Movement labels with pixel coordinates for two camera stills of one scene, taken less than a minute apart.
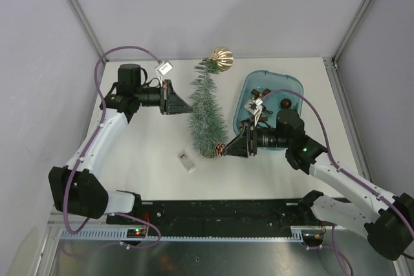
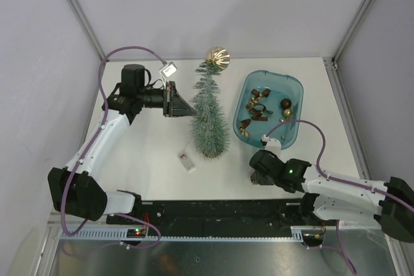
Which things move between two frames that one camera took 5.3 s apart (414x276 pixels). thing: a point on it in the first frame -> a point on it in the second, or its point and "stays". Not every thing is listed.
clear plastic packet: (187, 163) stays
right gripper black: (244, 145) -> (259, 180)
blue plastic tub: (286, 92) stays
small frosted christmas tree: (207, 122) stays
